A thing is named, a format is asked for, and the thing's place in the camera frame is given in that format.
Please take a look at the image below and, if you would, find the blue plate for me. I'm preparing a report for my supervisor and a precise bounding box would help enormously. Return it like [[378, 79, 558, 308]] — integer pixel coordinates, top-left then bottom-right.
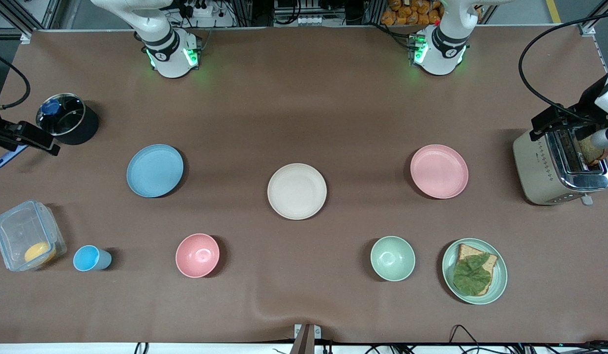
[[126, 144, 184, 198]]

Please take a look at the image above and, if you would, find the pink plate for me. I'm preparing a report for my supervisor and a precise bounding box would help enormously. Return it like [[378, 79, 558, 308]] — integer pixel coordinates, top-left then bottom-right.
[[410, 144, 469, 200]]

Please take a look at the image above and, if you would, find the glass lid with blue knob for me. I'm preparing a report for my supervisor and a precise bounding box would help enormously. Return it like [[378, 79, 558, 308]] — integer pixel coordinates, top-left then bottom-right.
[[36, 92, 86, 137]]

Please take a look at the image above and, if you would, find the beige toaster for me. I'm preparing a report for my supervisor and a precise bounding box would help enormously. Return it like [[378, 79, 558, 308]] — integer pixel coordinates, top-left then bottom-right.
[[513, 125, 608, 206]]

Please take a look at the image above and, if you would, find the toast slice in toaster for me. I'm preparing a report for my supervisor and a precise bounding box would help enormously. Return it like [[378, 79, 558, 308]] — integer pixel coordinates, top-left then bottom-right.
[[579, 135, 608, 166]]

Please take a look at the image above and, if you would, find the clear plastic container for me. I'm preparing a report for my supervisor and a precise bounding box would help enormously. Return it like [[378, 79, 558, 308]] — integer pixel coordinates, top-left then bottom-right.
[[0, 200, 67, 272]]

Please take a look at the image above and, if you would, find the yellow food piece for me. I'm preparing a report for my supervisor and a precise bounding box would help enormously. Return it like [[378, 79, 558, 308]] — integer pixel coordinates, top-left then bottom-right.
[[24, 241, 57, 265]]

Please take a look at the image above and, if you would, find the blue cup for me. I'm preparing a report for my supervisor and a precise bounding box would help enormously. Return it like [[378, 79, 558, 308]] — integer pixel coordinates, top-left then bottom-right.
[[73, 245, 113, 272]]

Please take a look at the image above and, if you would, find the brown bread slice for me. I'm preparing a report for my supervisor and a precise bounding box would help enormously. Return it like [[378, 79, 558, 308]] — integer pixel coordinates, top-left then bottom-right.
[[455, 243, 498, 295]]

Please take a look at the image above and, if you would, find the green plate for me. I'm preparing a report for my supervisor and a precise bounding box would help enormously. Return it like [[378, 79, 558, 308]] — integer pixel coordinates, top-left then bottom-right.
[[442, 238, 508, 305]]

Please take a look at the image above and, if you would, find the green lettuce leaf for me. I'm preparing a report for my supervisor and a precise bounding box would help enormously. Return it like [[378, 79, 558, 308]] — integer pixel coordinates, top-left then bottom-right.
[[453, 253, 492, 296]]

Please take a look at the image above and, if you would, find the bag of orange buns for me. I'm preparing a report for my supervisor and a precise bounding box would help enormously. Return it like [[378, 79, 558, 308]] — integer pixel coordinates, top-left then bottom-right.
[[381, 0, 444, 26]]

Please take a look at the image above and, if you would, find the pink bowl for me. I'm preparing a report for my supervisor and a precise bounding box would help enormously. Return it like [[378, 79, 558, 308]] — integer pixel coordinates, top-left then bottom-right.
[[175, 233, 220, 279]]

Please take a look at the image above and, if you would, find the green bowl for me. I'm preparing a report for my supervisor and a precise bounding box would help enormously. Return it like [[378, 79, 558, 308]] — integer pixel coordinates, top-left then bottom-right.
[[371, 236, 416, 282]]

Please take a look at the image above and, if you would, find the white power strip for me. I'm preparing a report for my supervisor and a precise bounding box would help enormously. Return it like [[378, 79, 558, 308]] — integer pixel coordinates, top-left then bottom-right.
[[178, 1, 215, 18]]

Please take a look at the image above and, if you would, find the brown table cover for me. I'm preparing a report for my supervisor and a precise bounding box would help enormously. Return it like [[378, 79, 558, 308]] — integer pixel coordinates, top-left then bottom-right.
[[0, 25, 608, 345]]

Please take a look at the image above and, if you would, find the beige plate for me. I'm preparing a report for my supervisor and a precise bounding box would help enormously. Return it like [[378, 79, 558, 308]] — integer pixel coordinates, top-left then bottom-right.
[[267, 163, 328, 220]]

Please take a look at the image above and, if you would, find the black pot with blue handle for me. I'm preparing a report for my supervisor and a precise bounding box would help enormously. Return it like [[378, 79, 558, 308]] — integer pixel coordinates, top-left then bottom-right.
[[0, 92, 100, 169]]

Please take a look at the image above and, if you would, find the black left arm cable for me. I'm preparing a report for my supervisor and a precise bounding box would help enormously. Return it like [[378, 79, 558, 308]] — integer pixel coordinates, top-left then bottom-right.
[[519, 11, 608, 123]]

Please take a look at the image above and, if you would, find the black looped floor cable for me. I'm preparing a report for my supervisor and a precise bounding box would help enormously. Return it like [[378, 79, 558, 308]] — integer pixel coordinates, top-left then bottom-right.
[[449, 324, 482, 352]]

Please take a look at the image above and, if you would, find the metal table edge bracket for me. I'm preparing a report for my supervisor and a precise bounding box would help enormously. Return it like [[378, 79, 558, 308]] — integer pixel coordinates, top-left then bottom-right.
[[293, 323, 322, 354]]

